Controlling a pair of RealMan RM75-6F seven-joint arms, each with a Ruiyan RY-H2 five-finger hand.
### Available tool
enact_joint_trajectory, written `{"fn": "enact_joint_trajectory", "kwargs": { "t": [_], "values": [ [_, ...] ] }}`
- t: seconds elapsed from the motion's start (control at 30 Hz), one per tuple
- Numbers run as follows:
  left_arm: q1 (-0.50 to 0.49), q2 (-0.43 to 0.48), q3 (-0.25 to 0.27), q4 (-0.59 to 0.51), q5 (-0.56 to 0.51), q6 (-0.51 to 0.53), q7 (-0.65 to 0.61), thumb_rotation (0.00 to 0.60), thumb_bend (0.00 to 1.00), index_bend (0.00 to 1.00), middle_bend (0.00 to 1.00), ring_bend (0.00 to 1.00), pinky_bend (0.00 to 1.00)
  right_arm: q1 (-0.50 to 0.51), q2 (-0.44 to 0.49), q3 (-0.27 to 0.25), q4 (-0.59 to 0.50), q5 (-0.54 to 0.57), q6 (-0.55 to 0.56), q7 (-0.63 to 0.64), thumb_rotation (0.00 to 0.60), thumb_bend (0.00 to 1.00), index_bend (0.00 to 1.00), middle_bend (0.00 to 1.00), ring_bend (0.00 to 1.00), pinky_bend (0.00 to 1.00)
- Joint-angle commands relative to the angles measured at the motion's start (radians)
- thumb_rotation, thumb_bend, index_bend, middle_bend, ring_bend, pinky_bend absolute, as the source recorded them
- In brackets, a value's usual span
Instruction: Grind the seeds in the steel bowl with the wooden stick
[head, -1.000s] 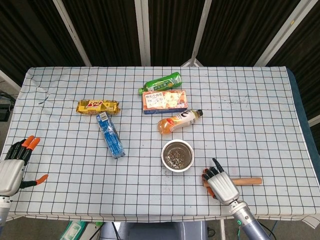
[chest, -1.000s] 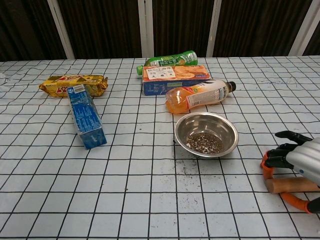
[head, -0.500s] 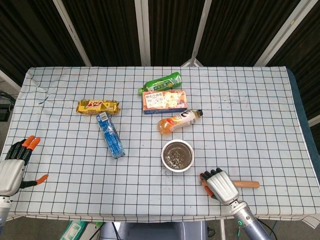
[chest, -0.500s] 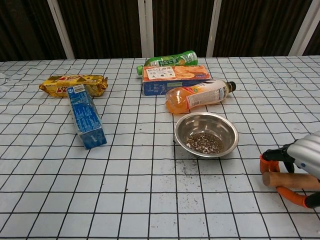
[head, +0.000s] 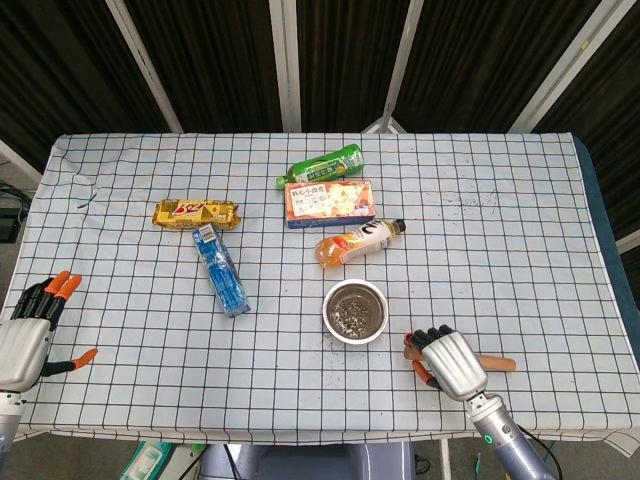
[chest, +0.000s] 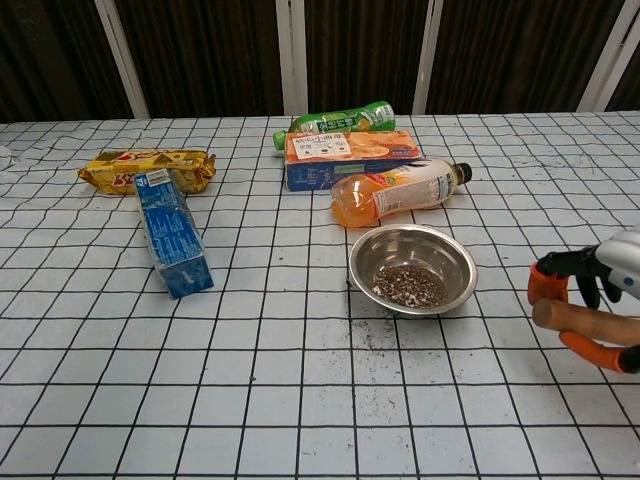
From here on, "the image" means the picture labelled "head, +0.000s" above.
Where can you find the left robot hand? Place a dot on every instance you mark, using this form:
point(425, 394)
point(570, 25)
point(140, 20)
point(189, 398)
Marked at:
point(22, 347)

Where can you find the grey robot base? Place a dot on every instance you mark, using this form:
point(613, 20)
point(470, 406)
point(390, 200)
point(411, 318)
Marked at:
point(310, 461)

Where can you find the orange juice bottle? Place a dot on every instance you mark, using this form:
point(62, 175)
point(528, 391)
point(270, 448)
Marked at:
point(357, 243)

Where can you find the metal bowl with seeds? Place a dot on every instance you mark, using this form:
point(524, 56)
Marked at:
point(355, 312)

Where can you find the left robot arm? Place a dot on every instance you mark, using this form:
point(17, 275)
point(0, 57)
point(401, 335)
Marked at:
point(7, 432)

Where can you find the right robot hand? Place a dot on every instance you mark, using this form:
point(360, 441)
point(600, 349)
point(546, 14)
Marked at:
point(452, 362)

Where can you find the orange snack box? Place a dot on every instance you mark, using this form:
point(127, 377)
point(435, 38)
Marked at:
point(330, 203)

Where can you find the green drink bottle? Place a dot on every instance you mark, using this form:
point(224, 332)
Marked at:
point(322, 167)

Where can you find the wooden rolling pin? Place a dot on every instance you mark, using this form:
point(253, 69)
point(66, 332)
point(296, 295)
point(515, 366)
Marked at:
point(495, 363)

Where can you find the yellow biscuit packet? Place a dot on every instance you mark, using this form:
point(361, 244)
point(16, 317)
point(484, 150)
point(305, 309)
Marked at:
point(196, 215)

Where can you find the blue biscuit packet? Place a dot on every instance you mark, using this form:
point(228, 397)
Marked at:
point(221, 270)

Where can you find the checkered white tablecloth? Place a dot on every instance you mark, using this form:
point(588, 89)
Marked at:
point(320, 280)

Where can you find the white tripod stand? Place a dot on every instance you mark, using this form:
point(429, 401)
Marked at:
point(384, 120)

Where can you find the green white box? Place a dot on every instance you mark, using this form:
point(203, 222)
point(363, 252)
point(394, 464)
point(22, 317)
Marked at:
point(145, 461)

